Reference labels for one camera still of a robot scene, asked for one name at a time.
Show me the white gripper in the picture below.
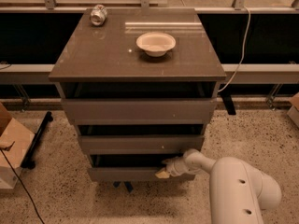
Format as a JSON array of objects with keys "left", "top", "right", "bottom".
[{"left": 155, "top": 157, "right": 190, "bottom": 179}]

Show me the grey bottom drawer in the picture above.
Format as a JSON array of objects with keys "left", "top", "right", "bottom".
[{"left": 86, "top": 155, "right": 196, "bottom": 183}]

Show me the grey drawer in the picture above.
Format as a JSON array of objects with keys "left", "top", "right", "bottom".
[
  {"left": 78, "top": 135, "right": 204, "bottom": 155},
  {"left": 86, "top": 155, "right": 196, "bottom": 183},
  {"left": 62, "top": 99, "right": 216, "bottom": 125}
]

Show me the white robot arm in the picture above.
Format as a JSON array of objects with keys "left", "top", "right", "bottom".
[{"left": 155, "top": 149, "right": 282, "bottom": 224}]

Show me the grey top drawer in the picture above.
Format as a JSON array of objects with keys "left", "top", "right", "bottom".
[{"left": 62, "top": 99, "right": 216, "bottom": 125}]

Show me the grey middle drawer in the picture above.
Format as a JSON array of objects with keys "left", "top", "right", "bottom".
[{"left": 78, "top": 135, "right": 204, "bottom": 155}]

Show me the grey drawer cabinet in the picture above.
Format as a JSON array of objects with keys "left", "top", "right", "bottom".
[{"left": 49, "top": 7, "right": 228, "bottom": 181}]

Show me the white paper bowl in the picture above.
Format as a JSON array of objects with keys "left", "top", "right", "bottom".
[{"left": 136, "top": 32, "right": 176, "bottom": 57}]

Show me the black bar on floor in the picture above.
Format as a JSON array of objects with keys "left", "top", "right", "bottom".
[{"left": 21, "top": 111, "right": 53, "bottom": 169}]

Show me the cardboard box right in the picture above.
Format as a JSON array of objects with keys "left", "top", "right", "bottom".
[{"left": 287, "top": 92, "right": 299, "bottom": 127}]

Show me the cardboard box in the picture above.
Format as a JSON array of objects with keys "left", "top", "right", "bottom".
[
  {"left": 0, "top": 104, "right": 35, "bottom": 189},
  {"left": 287, "top": 92, "right": 299, "bottom": 127}
]

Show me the cardboard box left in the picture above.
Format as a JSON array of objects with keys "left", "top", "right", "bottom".
[{"left": 0, "top": 104, "right": 35, "bottom": 189}]

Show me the crushed metal can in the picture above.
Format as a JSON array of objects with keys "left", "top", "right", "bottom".
[{"left": 90, "top": 5, "right": 107, "bottom": 26}]

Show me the black bracket behind cabinet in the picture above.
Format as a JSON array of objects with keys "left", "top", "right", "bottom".
[{"left": 220, "top": 88, "right": 236, "bottom": 115}]

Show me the white cable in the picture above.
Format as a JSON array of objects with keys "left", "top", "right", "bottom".
[{"left": 217, "top": 7, "right": 252, "bottom": 94}]

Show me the black cable on floor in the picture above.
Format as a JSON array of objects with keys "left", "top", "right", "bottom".
[{"left": 0, "top": 147, "right": 47, "bottom": 224}]

